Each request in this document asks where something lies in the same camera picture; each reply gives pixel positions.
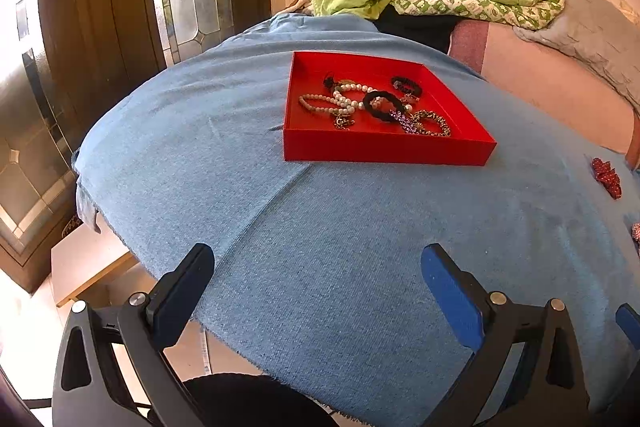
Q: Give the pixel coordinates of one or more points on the patterned hair accessory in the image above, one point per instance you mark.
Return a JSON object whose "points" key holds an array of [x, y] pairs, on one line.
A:
{"points": [[636, 234]]}

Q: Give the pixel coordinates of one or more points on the blue denim cloth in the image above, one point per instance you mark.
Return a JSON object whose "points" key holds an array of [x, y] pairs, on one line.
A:
{"points": [[300, 232]]}

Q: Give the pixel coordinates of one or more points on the red jewelry tray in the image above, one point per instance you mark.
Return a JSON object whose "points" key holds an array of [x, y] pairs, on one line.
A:
{"points": [[380, 149]]}

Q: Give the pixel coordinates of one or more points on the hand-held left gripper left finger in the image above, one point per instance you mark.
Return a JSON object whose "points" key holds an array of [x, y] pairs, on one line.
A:
{"points": [[180, 302]]}

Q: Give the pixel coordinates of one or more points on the white low table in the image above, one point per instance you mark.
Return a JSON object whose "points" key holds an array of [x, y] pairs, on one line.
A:
{"points": [[85, 257]]}

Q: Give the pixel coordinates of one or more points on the black cloth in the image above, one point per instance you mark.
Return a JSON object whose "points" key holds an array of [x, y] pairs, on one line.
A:
{"points": [[420, 29]]}

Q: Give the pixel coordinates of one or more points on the pink bed sheet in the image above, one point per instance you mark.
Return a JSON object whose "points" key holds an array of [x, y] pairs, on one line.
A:
{"points": [[540, 87]]}

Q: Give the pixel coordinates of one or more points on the grey pillow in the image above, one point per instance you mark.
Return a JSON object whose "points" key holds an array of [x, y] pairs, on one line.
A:
{"points": [[595, 27]]}

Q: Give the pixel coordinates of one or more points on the red spotted hair bow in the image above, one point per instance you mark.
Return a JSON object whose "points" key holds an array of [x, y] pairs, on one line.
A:
{"points": [[607, 177]]}

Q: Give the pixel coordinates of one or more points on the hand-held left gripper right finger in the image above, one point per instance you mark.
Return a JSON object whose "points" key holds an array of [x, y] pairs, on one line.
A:
{"points": [[450, 292]]}

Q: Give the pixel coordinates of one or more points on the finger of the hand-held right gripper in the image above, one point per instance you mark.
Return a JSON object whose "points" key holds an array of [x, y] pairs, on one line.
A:
{"points": [[630, 319]]}

